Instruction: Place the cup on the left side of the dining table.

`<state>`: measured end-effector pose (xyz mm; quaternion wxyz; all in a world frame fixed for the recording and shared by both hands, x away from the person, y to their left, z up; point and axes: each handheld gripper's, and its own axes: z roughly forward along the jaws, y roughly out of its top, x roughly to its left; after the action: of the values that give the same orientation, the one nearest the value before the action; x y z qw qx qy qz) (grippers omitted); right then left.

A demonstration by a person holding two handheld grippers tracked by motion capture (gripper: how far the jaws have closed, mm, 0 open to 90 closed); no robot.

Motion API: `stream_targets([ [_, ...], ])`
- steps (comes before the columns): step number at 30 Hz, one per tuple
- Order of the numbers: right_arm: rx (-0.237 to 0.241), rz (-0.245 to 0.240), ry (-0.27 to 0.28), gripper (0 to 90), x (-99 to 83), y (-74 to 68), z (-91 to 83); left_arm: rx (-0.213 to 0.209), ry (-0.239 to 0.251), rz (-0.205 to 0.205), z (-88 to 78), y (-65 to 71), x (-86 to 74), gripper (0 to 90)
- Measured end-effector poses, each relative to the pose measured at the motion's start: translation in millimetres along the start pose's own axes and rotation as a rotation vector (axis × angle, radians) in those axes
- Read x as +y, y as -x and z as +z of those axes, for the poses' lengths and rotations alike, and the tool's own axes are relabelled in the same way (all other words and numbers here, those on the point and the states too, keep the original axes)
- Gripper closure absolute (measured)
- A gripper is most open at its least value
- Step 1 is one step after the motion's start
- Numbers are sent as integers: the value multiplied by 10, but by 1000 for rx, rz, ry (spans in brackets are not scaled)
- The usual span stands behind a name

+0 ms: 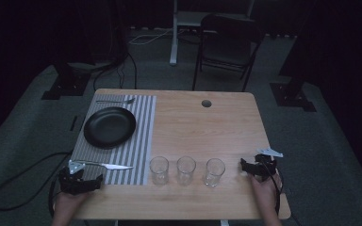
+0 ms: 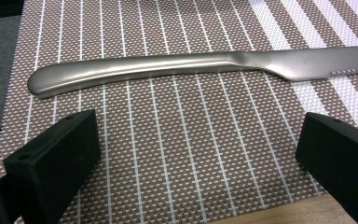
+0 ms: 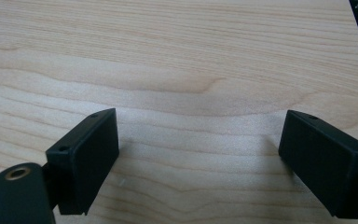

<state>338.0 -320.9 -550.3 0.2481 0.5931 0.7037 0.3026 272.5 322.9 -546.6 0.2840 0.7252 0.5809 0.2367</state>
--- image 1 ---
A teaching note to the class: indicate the grey white striped placemat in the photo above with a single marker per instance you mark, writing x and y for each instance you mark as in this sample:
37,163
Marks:
138,141

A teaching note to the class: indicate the black stand with base plate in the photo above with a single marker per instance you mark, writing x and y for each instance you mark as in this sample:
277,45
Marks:
67,84
290,94

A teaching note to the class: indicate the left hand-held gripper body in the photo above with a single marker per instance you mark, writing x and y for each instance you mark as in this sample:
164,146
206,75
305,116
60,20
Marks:
72,183

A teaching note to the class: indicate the silver table knife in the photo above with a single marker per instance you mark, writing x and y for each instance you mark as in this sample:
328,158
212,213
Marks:
113,165

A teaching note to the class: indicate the person's right hand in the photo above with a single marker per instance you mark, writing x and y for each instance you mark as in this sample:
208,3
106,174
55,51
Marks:
264,194

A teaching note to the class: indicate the black folding chair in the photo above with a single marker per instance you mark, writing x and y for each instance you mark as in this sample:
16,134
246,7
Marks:
229,47

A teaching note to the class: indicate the person's left hand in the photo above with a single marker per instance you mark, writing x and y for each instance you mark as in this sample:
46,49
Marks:
69,202

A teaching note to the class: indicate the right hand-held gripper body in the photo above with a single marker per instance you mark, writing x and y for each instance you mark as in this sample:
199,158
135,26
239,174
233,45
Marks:
266,166

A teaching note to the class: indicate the black round plate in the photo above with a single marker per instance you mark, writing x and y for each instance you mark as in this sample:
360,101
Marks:
109,127

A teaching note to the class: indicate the white table leg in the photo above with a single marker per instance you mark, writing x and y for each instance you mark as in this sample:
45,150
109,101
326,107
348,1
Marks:
224,223

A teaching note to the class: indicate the clear drinking glass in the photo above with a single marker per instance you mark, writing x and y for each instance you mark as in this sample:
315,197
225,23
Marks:
159,169
186,169
214,172

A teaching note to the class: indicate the black round table grommet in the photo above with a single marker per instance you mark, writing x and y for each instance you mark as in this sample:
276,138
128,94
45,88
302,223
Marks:
206,103

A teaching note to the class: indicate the silver fork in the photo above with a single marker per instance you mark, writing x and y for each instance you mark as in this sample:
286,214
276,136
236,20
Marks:
119,101

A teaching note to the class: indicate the grey round stand base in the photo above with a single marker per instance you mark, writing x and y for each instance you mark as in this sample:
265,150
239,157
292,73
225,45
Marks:
91,66

